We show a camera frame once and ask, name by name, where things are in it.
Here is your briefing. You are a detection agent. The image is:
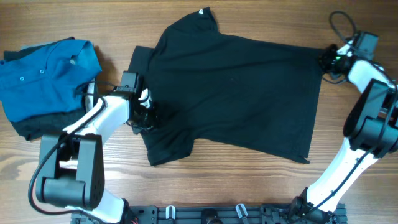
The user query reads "dark grey folded shirt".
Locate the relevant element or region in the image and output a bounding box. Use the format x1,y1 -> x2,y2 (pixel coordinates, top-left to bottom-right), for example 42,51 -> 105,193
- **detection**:
3,42 -> 86,141

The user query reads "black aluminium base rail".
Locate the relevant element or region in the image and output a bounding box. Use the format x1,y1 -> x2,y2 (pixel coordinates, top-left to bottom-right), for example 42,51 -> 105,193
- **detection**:
70,203 -> 348,224

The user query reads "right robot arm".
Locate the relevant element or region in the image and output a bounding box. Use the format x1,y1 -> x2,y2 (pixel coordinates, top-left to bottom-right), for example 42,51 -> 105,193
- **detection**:
287,42 -> 397,223

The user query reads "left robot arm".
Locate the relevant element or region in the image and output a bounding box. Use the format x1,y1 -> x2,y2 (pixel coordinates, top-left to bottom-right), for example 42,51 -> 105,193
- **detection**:
27,86 -> 157,223

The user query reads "black polo shirt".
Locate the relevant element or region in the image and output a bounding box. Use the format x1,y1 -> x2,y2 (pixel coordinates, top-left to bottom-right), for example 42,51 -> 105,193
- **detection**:
129,8 -> 322,166

